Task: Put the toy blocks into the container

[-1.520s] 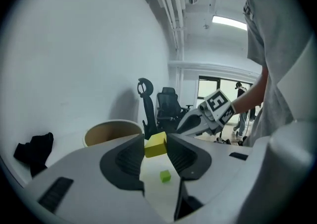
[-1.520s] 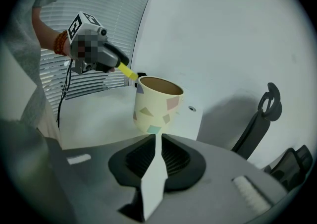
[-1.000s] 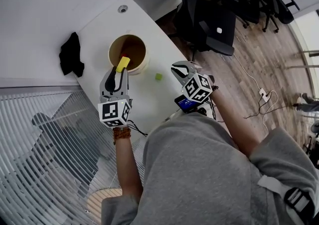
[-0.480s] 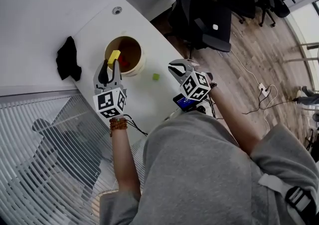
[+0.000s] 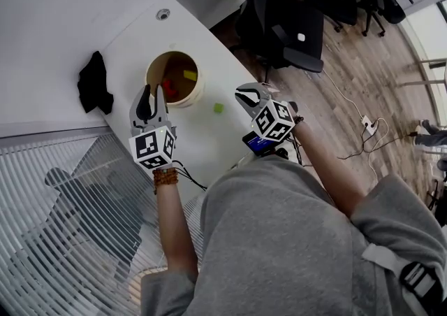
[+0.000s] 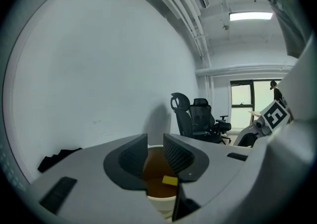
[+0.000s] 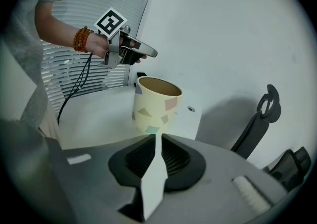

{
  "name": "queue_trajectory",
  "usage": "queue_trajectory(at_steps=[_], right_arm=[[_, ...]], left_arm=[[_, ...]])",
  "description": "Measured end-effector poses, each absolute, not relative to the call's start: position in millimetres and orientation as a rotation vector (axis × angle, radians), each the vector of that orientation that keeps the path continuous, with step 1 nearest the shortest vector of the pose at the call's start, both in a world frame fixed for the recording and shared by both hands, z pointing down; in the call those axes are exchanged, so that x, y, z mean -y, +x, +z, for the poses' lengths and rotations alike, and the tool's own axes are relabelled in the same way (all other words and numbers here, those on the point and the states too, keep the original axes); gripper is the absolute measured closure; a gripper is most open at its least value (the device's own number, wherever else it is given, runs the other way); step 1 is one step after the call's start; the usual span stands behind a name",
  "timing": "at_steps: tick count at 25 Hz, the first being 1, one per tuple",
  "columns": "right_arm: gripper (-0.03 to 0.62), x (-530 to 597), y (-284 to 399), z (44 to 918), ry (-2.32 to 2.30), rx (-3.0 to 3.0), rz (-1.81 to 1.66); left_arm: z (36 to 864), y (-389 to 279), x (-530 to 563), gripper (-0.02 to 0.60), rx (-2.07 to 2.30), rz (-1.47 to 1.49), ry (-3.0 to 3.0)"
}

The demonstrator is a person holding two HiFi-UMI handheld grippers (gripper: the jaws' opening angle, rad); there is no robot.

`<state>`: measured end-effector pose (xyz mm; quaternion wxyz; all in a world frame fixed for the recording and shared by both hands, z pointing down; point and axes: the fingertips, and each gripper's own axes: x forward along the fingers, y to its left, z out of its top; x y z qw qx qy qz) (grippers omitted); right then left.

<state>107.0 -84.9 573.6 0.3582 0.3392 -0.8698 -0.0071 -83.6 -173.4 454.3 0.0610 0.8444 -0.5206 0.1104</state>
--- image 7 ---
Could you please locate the small black object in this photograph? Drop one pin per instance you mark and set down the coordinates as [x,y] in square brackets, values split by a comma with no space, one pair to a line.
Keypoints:
[141,74]

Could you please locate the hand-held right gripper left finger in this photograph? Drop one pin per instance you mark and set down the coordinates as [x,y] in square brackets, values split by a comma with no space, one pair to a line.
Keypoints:
[123,168]

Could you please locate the person's left forearm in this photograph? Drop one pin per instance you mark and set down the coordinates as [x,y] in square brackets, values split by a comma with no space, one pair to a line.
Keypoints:
[57,29]

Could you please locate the cream container with pastel patches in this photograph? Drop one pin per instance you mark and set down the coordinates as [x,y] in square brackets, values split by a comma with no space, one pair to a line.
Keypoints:
[153,111]

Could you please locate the grey shirt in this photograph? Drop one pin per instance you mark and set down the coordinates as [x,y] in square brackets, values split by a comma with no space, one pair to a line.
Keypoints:
[24,44]

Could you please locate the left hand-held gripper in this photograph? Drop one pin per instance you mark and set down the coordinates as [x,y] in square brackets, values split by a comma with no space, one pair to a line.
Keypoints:
[110,22]

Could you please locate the person's left hand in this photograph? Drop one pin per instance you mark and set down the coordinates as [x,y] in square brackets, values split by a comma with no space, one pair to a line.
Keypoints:
[99,45]

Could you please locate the round desk grommet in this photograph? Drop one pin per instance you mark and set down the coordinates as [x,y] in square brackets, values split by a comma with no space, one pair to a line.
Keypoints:
[191,109]

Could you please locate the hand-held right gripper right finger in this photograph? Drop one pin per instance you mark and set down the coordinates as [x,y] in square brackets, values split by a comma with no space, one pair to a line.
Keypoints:
[188,171]

